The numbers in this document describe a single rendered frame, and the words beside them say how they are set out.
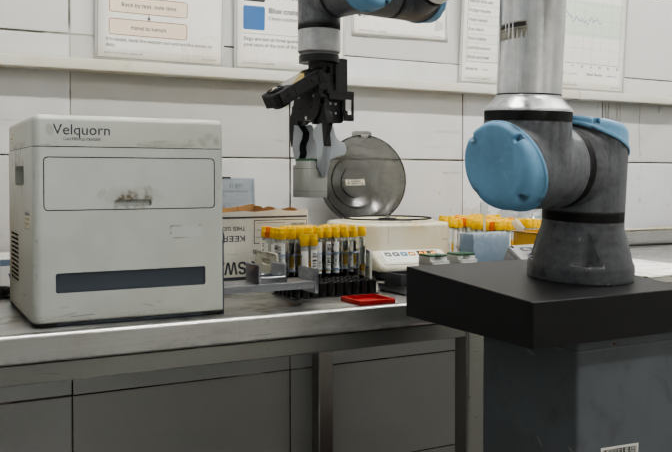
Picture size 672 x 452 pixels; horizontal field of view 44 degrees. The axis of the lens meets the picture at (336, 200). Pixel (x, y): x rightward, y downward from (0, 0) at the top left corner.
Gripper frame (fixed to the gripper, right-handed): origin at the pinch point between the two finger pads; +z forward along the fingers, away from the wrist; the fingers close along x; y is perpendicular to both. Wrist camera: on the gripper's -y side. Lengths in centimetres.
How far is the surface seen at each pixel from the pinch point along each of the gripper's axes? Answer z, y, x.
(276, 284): 18.5, -11.1, -5.0
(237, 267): 18.7, -0.4, 21.6
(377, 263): 19.0, 27.2, 11.2
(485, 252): 16.2, 39.4, -7.1
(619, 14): -48, 140, 22
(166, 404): 53, 4, 56
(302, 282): 18.4, -6.6, -6.0
